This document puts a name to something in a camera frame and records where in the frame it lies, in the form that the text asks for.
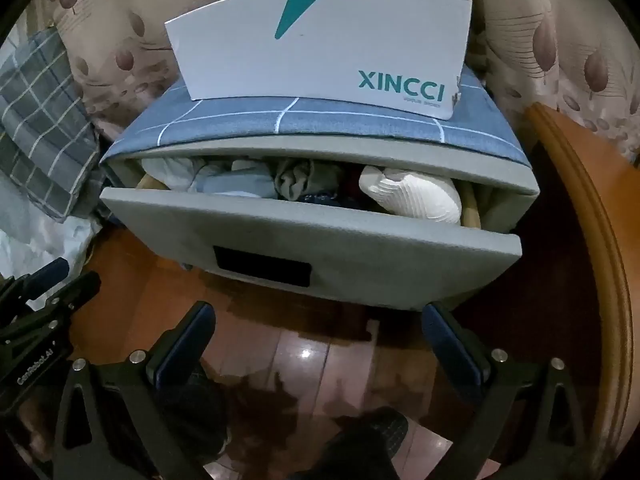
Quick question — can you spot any white cardboard box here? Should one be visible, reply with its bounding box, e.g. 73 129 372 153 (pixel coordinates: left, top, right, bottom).
165 0 473 121

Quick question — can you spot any light blue underwear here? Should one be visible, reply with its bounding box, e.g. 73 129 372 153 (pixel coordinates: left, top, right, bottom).
192 165 276 200

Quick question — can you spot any leaf print curtain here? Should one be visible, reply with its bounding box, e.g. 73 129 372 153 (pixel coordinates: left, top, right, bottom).
30 0 640 161

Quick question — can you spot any wooden drawer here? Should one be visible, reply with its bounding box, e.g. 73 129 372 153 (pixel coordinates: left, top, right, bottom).
100 160 522 313

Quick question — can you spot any grey plaid blanket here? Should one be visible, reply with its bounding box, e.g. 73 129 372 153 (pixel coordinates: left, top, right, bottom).
0 27 101 223

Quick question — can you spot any white crumpled cloth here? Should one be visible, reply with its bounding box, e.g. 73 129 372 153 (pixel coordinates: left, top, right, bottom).
0 175 101 281

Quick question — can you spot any curved wooden bed frame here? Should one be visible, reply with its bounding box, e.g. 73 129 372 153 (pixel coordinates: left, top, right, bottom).
522 102 636 461

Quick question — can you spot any red underwear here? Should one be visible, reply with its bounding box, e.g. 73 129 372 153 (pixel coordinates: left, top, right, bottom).
342 165 371 206

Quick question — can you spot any white ribbed underwear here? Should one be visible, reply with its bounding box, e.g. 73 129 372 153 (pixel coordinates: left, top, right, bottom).
359 165 462 225

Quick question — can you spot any beige underwear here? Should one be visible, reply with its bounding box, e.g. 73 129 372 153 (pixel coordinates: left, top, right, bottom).
274 157 346 201

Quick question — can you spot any blue checked cloth cover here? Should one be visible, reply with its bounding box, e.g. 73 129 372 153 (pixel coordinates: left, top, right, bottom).
99 67 531 173

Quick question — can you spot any dark blue patterned underwear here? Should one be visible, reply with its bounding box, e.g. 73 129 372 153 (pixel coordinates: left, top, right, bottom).
300 187 346 206

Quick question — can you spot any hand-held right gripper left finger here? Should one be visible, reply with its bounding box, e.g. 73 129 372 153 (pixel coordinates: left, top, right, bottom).
52 301 217 480

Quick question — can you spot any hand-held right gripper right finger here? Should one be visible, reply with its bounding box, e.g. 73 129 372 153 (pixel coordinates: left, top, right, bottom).
421 302 591 480

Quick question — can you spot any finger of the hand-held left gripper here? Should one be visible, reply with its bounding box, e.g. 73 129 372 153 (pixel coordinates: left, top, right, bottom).
0 257 71 306
30 270 101 332

